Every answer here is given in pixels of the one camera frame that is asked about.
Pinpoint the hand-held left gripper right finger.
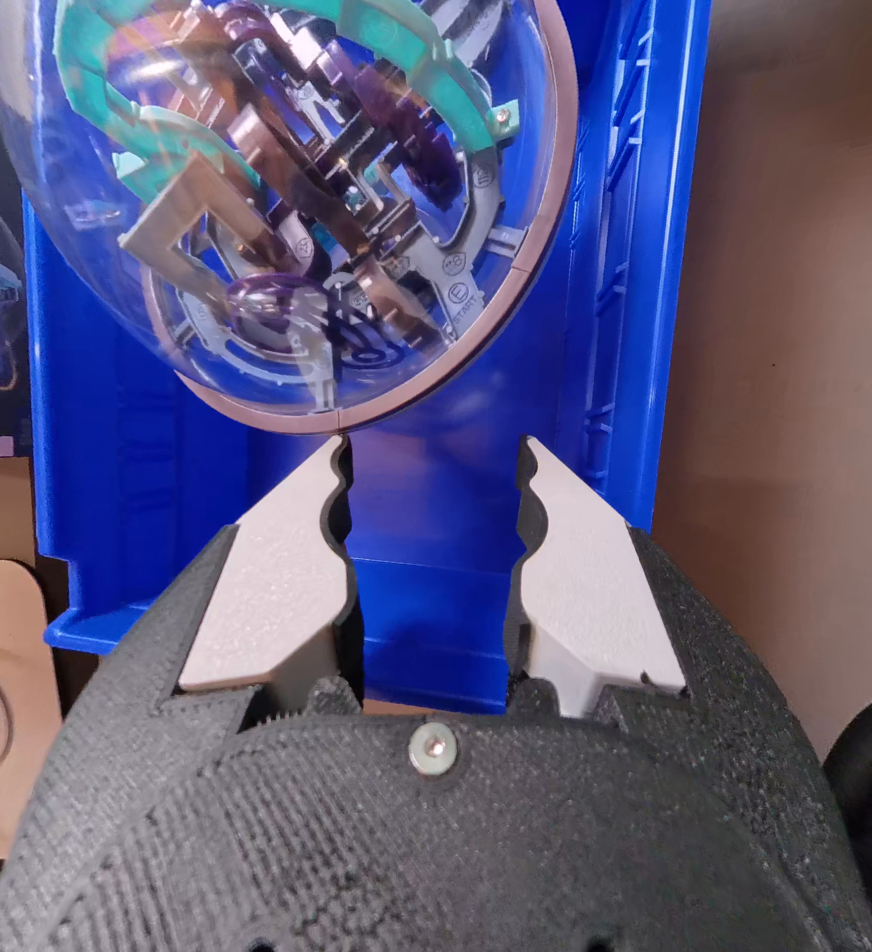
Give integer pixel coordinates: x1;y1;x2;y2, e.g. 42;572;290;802
508;436;690;700

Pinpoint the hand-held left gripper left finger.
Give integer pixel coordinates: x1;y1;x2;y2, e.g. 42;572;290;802
179;435;355;697

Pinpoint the blue plastic bin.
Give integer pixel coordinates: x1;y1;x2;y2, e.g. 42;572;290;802
20;0;705;715

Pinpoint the clear plastic maze ball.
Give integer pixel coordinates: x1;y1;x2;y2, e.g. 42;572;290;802
0;0;578;435

